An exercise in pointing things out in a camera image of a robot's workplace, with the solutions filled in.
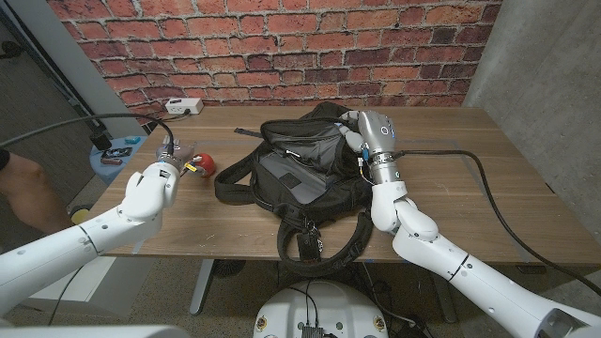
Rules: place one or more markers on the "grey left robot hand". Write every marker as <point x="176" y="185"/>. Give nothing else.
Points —
<point x="180" y="155"/>

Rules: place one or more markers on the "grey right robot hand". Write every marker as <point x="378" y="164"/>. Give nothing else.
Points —
<point x="378" y="136"/>

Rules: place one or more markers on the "black backpack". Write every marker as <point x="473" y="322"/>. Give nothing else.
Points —
<point x="328" y="202"/>

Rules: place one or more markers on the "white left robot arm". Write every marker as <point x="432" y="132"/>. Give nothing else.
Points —
<point x="94" y="235"/>

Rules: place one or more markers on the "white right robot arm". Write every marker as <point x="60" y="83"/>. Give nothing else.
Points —
<point x="446" y="253"/>

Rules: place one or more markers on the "white power strip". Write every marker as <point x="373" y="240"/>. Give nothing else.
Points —
<point x="183" y="105"/>

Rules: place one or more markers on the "small teal box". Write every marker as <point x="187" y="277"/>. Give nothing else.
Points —
<point x="132" y="140"/>

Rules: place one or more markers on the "small red item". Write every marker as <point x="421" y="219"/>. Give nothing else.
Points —
<point x="112" y="161"/>

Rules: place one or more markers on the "blue round stool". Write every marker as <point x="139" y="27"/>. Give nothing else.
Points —
<point x="112" y="173"/>

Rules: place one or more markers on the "black cylinder cup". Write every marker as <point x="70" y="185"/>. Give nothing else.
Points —
<point x="100" y="142"/>

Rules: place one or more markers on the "yellow round object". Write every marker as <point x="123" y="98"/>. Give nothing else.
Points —
<point x="80" y="217"/>

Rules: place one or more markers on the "black round floor fan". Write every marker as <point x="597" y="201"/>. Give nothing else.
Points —
<point x="229" y="268"/>

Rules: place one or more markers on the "black luggage tag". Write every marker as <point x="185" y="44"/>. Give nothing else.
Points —
<point x="308" y="246"/>

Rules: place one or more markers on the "red brick printed backdrop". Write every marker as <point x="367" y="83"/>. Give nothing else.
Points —
<point x="282" y="47"/>

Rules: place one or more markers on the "grey table leg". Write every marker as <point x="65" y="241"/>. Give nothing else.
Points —
<point x="202" y="286"/>

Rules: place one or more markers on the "white floor platform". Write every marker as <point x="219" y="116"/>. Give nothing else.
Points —
<point x="108" y="281"/>

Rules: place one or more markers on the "person's bare leg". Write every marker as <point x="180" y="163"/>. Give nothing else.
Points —
<point x="28" y="197"/>

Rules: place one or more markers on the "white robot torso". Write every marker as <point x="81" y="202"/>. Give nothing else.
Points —
<point x="319" y="305"/>

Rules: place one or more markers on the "grey door frame post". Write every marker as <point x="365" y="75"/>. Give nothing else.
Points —
<point x="70" y="61"/>

